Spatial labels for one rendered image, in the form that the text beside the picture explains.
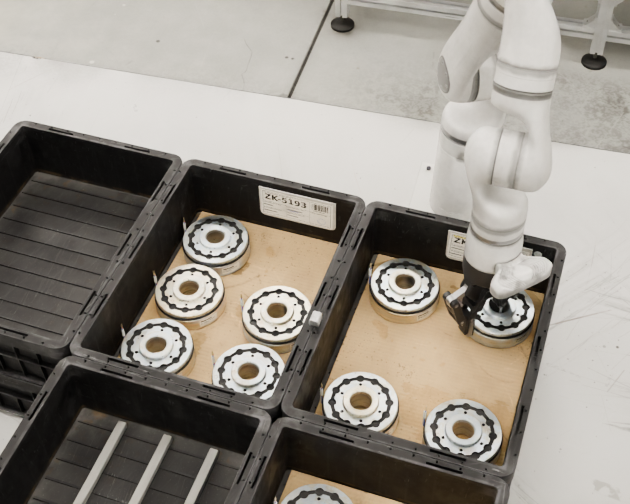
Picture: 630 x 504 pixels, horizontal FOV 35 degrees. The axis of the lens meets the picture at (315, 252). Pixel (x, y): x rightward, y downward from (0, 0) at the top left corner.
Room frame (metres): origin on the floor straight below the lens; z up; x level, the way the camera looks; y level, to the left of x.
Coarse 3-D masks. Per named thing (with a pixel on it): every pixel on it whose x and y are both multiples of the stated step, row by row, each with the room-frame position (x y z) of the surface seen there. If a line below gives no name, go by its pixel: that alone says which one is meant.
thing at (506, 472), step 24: (408, 216) 1.03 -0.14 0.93; (432, 216) 1.02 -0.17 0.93; (360, 240) 0.98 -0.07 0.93; (528, 240) 0.97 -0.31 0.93; (336, 288) 0.90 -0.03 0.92; (552, 288) 0.89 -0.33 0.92; (552, 312) 0.84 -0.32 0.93; (312, 336) 0.81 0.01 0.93; (528, 384) 0.72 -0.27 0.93; (288, 408) 0.70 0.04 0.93; (528, 408) 0.69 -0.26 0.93; (360, 432) 0.66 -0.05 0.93; (432, 456) 0.62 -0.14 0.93; (456, 456) 0.62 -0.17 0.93; (504, 480) 0.59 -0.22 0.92
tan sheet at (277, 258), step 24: (264, 240) 1.08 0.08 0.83; (288, 240) 1.08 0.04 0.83; (312, 240) 1.07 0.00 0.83; (264, 264) 1.03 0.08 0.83; (288, 264) 1.02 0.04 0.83; (312, 264) 1.02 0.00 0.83; (240, 288) 0.98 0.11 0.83; (312, 288) 0.98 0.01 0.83; (144, 312) 0.94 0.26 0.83; (240, 312) 0.93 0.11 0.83; (192, 336) 0.89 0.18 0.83; (216, 336) 0.89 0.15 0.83; (240, 336) 0.89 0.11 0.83; (216, 360) 0.85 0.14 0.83
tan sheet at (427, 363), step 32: (384, 256) 1.04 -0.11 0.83; (448, 288) 0.97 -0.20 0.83; (352, 320) 0.91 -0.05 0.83; (384, 320) 0.91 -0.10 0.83; (448, 320) 0.91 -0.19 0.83; (352, 352) 0.85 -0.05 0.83; (384, 352) 0.85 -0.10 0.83; (416, 352) 0.85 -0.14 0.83; (448, 352) 0.85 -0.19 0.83; (480, 352) 0.85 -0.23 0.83; (512, 352) 0.85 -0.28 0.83; (416, 384) 0.80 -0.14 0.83; (448, 384) 0.79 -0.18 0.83; (480, 384) 0.79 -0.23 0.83; (512, 384) 0.79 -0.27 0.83; (416, 416) 0.74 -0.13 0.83; (512, 416) 0.74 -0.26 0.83
